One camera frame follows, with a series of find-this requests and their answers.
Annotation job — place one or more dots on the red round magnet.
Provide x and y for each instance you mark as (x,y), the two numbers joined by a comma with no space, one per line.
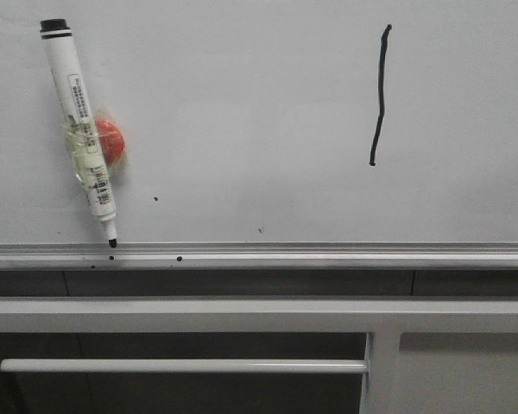
(111,141)

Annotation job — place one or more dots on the white whiteboard marker black tip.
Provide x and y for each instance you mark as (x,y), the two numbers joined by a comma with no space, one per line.
(82,139)

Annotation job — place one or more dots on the white whiteboard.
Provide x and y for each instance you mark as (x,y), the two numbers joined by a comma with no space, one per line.
(273,121)

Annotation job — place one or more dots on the aluminium whiteboard tray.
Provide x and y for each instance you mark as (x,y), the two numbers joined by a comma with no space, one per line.
(261,255)

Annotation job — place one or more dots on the white horizontal metal rod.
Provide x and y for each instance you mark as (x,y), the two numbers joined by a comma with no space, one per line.
(181,366)

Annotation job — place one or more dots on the white metal stand frame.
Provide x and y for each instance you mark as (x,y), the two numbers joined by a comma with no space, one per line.
(384,320)

